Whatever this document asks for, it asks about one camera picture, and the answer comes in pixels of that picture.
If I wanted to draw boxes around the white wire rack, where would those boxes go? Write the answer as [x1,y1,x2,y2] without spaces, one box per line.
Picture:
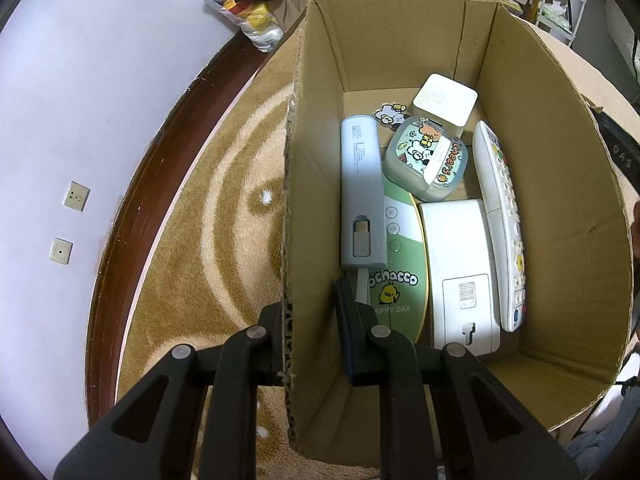
[537,0,588,46]

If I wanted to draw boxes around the dark wooden baseboard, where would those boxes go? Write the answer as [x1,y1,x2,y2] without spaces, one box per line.
[85,30,271,428]

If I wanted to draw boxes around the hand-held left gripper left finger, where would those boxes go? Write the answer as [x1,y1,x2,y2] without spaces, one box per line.
[52,302,286,480]

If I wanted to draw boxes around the tan patterned shaggy rug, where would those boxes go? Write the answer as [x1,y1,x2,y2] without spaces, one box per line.
[117,35,311,480]

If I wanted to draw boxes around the clear plastic bag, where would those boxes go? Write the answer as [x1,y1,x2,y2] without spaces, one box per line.
[192,0,288,53]

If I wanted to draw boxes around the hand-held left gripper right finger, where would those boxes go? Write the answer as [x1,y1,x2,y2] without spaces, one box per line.
[334,276,583,480]

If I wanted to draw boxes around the blue grey cloth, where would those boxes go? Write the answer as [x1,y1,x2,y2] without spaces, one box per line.
[565,407,640,468]

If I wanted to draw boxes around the white rectangular device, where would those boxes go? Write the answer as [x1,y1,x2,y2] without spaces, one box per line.
[419,199,502,357]

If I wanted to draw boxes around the green oval remote control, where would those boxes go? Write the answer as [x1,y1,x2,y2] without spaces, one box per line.
[366,175,431,345]

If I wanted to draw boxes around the small cartoon dog sticker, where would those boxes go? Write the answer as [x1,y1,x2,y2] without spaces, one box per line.
[374,102,407,131]

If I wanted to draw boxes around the pale blue power bank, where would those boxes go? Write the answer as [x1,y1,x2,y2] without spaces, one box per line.
[340,115,389,306]

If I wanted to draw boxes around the green cartoon sticker case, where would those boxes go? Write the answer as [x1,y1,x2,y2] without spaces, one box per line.
[382,115,469,202]

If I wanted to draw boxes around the white remote coloured buttons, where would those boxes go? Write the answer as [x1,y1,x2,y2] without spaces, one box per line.
[472,120,528,333]

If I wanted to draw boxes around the white square charger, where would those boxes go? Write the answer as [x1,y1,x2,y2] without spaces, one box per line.
[412,74,478,136]

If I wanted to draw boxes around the cardboard box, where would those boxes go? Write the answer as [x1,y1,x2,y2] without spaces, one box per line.
[282,0,635,466]

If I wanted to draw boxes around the cream wall socket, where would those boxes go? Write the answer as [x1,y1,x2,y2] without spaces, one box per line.
[62,180,92,211]
[48,236,74,264]

